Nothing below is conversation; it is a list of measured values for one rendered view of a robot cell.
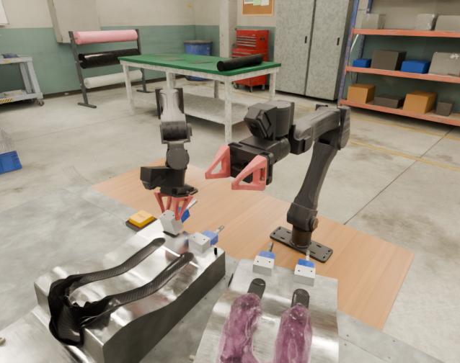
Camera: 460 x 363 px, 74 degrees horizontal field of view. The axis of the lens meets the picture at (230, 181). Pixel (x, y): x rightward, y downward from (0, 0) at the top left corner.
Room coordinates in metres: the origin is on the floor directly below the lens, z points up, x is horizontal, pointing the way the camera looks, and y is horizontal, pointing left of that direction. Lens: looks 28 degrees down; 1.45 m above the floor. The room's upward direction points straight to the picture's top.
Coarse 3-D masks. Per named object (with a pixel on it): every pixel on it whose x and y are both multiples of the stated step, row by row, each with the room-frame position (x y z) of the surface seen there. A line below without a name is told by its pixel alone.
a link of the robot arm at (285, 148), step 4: (276, 136) 0.60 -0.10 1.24; (280, 136) 0.60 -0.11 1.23; (284, 136) 0.63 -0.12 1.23; (280, 140) 0.61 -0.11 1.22; (284, 140) 0.61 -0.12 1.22; (280, 144) 0.60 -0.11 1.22; (284, 144) 0.61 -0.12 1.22; (288, 144) 0.62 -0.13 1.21; (280, 148) 0.59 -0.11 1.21; (284, 148) 0.60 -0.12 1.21; (288, 148) 0.61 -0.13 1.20; (280, 152) 0.59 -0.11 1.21; (284, 152) 0.60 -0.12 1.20; (288, 152) 0.61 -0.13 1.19; (280, 156) 0.59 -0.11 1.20; (284, 156) 0.60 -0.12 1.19; (276, 160) 0.58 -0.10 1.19
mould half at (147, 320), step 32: (160, 224) 0.77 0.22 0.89; (128, 256) 0.63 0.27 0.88; (160, 256) 0.62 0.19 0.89; (224, 256) 0.64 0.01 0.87; (96, 288) 0.48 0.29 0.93; (128, 288) 0.50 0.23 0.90; (192, 288) 0.53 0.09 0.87; (32, 320) 0.45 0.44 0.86; (128, 320) 0.40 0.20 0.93; (160, 320) 0.45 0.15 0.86; (0, 352) 0.38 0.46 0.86; (32, 352) 0.38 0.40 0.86; (64, 352) 0.38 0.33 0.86; (96, 352) 0.35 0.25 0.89; (128, 352) 0.38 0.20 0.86
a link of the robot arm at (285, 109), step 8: (272, 104) 0.61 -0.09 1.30; (280, 104) 0.61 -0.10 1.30; (288, 104) 0.61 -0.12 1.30; (280, 112) 0.59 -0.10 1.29; (288, 112) 0.60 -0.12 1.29; (280, 120) 0.59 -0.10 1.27; (288, 120) 0.60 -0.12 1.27; (280, 128) 0.59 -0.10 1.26; (288, 128) 0.61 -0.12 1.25; (288, 136) 0.64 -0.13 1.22; (304, 136) 0.65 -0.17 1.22; (296, 144) 0.62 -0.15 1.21; (304, 144) 0.64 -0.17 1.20; (296, 152) 0.62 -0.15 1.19; (304, 152) 0.63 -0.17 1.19
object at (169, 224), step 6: (192, 204) 0.80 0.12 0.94; (168, 210) 0.75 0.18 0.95; (186, 210) 0.76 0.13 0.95; (162, 216) 0.73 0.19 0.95; (168, 216) 0.72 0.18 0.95; (186, 216) 0.75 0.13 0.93; (162, 222) 0.72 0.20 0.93; (168, 222) 0.71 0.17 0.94; (174, 222) 0.71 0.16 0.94; (180, 222) 0.72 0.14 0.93; (168, 228) 0.71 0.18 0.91; (174, 228) 0.70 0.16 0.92; (180, 228) 0.72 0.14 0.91; (174, 234) 0.70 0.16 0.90
